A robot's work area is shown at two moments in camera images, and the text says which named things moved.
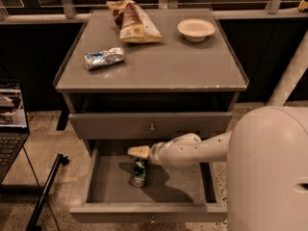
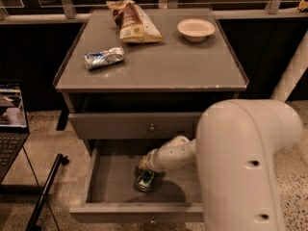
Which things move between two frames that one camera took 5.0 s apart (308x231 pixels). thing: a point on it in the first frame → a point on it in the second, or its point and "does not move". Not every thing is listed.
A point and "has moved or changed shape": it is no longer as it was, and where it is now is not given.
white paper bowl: x=195 y=30 does not move
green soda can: x=138 y=179 has moved or changed shape
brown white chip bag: x=133 y=24 does not move
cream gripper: x=156 y=154 → x=156 y=161
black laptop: x=13 y=129 does not move
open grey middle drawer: x=186 y=194 does not move
